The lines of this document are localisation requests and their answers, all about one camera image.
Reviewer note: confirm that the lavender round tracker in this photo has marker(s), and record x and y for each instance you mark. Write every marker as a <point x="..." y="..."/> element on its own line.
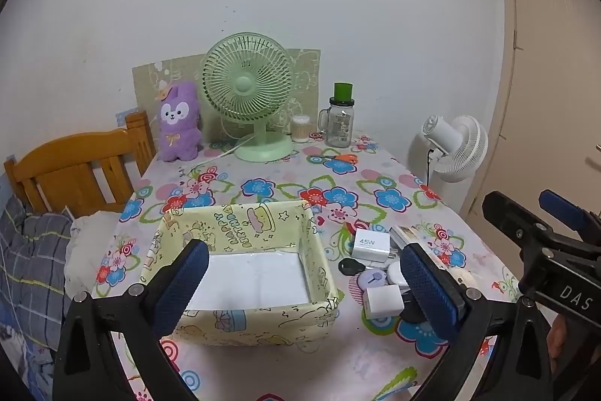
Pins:
<point x="373" y="279"/>

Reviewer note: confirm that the white rounded case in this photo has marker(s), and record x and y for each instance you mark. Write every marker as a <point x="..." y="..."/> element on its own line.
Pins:
<point x="396" y="275"/>

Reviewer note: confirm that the floral tablecloth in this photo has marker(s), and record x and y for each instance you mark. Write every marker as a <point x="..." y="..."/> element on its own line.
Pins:
<point x="281" y="178"/>

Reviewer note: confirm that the glass jar mug green lid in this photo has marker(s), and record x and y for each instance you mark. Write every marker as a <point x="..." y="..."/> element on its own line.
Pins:
<point x="338" y="128"/>

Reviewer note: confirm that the white standing fan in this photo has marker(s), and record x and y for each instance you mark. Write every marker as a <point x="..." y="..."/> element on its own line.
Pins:
<point x="462" y="147"/>

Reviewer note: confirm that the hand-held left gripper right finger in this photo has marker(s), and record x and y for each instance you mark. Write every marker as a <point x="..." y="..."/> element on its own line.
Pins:
<point x="427" y="293"/>

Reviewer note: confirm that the beige printed board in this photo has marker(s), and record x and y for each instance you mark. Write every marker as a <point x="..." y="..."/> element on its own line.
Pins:
<point x="305" y="77"/>

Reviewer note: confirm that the beige door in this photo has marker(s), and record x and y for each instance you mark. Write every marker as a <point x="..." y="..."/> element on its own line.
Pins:
<point x="540" y="53"/>

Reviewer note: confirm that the person's right hand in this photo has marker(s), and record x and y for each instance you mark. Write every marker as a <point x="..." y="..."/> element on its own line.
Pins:
<point x="558" y="342"/>

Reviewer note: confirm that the green desk fan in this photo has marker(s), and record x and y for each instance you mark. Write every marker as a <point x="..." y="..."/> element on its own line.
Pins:
<point x="244" y="84"/>

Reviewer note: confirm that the black key fob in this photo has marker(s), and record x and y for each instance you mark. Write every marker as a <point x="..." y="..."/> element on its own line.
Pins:
<point x="351" y="266"/>

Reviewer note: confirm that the dark round speaker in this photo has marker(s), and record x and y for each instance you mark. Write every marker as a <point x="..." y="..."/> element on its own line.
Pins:
<point x="413" y="311"/>

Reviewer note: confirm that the cotton swab jar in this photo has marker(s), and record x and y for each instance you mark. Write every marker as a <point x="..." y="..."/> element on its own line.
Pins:
<point x="301" y="129"/>

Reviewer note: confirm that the small white cube charger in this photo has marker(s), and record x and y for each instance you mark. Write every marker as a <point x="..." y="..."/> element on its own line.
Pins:
<point x="382" y="302"/>

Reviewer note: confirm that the wooden bed headboard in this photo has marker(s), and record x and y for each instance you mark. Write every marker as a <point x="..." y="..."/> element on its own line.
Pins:
<point x="70" y="156"/>

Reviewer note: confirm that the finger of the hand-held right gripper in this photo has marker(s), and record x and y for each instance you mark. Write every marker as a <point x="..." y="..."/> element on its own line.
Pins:
<point x="512" y="218"/>
<point x="563" y="208"/>

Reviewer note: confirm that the yellow printed fabric box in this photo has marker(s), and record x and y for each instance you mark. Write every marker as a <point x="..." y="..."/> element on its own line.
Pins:
<point x="253" y="222"/>

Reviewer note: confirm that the grey plaid bedding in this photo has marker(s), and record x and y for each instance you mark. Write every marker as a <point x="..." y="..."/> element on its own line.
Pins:
<point x="33" y="250"/>

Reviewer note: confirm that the large white charger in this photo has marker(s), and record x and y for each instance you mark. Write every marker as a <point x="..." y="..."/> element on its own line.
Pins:
<point x="368" y="243"/>

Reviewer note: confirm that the purple plush toy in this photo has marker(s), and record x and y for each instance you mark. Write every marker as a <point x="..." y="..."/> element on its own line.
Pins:
<point x="178" y="133"/>

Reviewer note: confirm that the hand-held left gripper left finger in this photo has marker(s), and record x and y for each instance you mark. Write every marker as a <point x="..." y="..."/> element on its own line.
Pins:
<point x="183" y="283"/>

